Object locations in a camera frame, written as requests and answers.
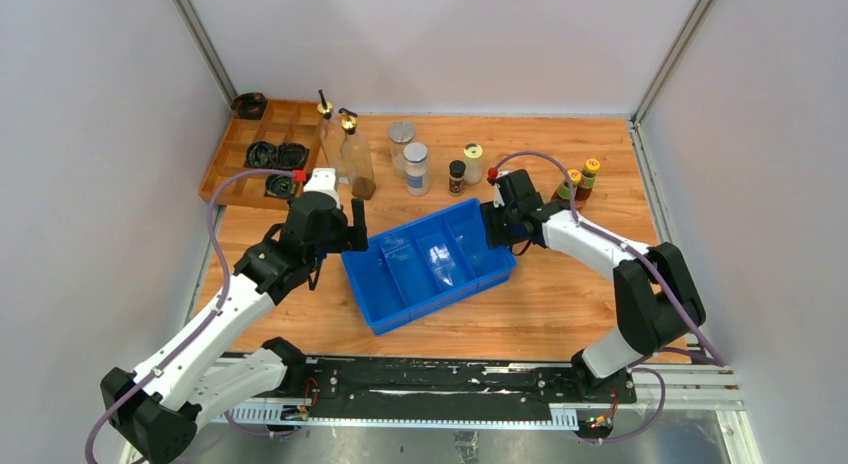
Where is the white bead jar blue label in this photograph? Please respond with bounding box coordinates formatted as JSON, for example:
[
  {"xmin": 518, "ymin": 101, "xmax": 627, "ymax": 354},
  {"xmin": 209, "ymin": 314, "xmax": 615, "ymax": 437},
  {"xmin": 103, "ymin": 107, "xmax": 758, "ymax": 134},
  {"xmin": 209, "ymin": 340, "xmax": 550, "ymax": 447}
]
[{"xmin": 403, "ymin": 142, "xmax": 429, "ymax": 197}]

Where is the dark coiled roll lower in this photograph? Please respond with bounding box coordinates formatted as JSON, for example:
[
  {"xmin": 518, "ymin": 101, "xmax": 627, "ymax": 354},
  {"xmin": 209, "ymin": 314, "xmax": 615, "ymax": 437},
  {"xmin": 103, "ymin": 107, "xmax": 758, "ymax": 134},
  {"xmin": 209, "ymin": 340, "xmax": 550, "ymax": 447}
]
[{"xmin": 264, "ymin": 174, "xmax": 298, "ymax": 199}]

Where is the aluminium frame rail front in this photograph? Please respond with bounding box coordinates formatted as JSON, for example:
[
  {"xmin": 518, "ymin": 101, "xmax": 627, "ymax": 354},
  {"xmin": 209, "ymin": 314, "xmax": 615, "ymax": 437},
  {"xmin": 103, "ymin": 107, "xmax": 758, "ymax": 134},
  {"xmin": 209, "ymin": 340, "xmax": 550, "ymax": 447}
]
[{"xmin": 119, "ymin": 354, "xmax": 747, "ymax": 464}]

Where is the glass bottle with brown sauce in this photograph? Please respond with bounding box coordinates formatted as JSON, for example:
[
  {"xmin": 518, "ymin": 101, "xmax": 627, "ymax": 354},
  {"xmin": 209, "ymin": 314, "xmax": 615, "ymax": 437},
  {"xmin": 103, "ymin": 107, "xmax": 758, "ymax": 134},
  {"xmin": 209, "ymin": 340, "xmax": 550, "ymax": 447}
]
[{"xmin": 339, "ymin": 108, "xmax": 376, "ymax": 200}]

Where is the wooden compartment tray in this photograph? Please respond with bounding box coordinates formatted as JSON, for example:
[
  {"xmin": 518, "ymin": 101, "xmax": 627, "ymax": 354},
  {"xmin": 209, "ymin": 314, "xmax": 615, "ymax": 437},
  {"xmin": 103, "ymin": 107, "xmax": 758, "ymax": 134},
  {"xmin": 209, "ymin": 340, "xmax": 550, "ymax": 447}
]
[{"xmin": 199, "ymin": 99, "xmax": 322, "ymax": 210}]

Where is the small black pepper shaker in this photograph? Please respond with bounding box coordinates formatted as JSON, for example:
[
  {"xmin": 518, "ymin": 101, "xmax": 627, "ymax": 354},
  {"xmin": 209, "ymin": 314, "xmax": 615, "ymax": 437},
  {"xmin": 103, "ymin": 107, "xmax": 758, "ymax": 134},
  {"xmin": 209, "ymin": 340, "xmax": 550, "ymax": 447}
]
[{"xmin": 448, "ymin": 160, "xmax": 466, "ymax": 196}]

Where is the dark coiled roll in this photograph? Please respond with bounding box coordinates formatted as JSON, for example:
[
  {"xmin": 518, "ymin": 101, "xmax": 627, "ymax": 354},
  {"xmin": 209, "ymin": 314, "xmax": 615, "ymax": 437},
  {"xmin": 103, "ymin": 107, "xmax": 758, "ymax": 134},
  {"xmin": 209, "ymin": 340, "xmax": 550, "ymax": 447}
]
[
  {"xmin": 245, "ymin": 141, "xmax": 277, "ymax": 169},
  {"xmin": 274, "ymin": 142, "xmax": 309, "ymax": 171},
  {"xmin": 264, "ymin": 174, "xmax": 298, "ymax": 199}
]

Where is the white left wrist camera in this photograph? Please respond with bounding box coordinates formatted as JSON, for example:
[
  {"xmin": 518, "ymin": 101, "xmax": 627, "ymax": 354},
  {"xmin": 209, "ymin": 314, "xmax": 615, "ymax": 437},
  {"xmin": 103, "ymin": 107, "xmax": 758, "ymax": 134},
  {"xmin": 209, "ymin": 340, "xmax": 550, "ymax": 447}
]
[{"xmin": 289, "ymin": 168, "xmax": 342, "ymax": 210}]

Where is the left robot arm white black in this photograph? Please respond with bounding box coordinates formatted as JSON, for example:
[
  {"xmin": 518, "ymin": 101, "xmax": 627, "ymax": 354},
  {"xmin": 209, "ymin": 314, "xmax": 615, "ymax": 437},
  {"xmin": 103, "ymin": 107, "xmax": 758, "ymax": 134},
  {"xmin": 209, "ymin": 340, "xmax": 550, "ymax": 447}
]
[{"xmin": 101, "ymin": 191, "xmax": 368, "ymax": 463}]

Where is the red label sauce bottle far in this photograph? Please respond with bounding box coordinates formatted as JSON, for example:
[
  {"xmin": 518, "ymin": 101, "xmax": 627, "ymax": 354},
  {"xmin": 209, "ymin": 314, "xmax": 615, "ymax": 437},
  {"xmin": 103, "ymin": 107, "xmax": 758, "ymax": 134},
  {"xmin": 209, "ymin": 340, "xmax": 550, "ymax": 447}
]
[{"xmin": 575, "ymin": 158, "xmax": 601, "ymax": 211}]

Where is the dark coiled roll upper right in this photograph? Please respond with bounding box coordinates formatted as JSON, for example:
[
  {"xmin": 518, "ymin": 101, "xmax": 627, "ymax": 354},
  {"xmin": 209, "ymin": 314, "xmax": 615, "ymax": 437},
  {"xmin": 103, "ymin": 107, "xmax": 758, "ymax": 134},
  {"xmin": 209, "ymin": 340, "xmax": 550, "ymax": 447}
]
[{"xmin": 274, "ymin": 142, "xmax": 309, "ymax": 171}]

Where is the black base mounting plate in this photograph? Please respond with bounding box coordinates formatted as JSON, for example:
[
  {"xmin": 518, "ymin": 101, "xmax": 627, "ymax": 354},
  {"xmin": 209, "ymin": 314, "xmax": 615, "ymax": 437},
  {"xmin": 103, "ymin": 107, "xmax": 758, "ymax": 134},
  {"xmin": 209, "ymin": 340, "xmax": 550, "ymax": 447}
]
[{"xmin": 265, "ymin": 356, "xmax": 637, "ymax": 424}]

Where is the blue plastic divided bin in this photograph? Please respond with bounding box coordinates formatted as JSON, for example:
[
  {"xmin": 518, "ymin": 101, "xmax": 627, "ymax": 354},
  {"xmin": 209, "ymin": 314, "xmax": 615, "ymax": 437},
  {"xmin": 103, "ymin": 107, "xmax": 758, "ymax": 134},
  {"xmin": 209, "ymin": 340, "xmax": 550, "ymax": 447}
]
[{"xmin": 342, "ymin": 199, "xmax": 516, "ymax": 336}]

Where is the green label sauce bottle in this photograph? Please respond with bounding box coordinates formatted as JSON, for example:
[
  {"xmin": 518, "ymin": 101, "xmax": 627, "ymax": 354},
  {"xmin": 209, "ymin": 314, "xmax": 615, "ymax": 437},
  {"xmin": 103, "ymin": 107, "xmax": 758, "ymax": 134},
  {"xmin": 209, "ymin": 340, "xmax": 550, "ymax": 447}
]
[{"xmin": 551, "ymin": 168, "xmax": 582, "ymax": 203}]

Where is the clear glass oil bottle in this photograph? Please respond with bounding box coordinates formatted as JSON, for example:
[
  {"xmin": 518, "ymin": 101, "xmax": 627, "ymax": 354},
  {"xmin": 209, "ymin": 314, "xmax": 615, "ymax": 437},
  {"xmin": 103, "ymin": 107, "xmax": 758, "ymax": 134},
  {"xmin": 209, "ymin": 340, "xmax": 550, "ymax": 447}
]
[{"xmin": 317, "ymin": 89, "xmax": 350, "ymax": 185}]

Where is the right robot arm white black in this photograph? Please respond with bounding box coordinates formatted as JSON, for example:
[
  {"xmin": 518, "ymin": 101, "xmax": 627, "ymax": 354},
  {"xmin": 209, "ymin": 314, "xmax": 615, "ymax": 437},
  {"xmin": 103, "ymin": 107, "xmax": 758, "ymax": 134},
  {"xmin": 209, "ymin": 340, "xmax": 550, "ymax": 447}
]
[{"xmin": 480, "ymin": 169, "xmax": 706, "ymax": 402}]

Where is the dark coiled roll upper left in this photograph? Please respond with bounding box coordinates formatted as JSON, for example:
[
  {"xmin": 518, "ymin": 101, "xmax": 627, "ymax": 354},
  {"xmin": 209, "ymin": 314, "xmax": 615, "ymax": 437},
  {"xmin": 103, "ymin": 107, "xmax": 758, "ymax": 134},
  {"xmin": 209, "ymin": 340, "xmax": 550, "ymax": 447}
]
[{"xmin": 245, "ymin": 141, "xmax": 277, "ymax": 169}]

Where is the jar with silver lid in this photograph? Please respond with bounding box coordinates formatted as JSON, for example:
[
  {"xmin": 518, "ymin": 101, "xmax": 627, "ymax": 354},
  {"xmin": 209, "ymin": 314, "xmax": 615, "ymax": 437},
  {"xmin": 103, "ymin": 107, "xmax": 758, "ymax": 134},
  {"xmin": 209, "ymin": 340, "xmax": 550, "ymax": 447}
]
[{"xmin": 387, "ymin": 120, "xmax": 416, "ymax": 179}]

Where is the jar with pale yellow lid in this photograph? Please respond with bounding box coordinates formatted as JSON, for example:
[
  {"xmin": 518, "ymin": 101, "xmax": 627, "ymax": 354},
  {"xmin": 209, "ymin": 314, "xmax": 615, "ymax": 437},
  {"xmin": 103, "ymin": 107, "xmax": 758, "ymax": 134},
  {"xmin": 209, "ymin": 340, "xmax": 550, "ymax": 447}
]
[{"xmin": 463, "ymin": 143, "xmax": 484, "ymax": 186}]

